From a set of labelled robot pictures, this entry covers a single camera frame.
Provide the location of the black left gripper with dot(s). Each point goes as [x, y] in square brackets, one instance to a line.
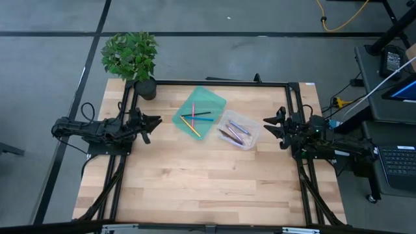
[136, 123]

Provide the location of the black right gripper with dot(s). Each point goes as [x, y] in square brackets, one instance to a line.
[294, 128]

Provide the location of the yellow pencil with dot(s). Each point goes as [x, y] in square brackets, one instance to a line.
[190, 126]

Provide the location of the lavender marbled pen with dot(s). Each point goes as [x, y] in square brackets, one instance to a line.
[239, 127]

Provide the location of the pink colored pencil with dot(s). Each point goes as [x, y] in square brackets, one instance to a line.
[193, 109]

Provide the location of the purple translucent pen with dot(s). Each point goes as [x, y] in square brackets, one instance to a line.
[234, 134]

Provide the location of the black colored pencil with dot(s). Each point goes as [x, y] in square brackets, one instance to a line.
[198, 113]

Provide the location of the blue pencil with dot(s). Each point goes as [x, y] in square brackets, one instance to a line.
[203, 119]

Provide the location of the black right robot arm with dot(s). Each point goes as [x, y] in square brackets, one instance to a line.
[341, 148]

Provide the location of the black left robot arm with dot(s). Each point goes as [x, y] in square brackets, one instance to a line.
[91, 128]

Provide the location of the clear plastic bin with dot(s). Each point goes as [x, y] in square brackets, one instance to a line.
[252, 133]

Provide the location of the green translucent plastic bin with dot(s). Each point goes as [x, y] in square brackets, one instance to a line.
[208, 100]

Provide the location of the yellow power plug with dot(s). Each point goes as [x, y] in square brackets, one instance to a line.
[339, 102]

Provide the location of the green plant in black pot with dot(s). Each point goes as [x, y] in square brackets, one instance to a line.
[130, 55]

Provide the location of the black side desk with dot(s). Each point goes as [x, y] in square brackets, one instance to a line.
[367, 71]

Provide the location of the black keyboard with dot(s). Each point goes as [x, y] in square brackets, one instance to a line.
[398, 165]

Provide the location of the tablet with blue screen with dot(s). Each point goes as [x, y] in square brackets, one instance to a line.
[403, 91]

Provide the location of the black power adapter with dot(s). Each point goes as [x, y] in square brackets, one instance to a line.
[392, 61]

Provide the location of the black diagonal stand leg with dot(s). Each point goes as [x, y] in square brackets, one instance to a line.
[395, 29]

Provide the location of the black table frame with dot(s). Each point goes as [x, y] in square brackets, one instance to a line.
[227, 83]

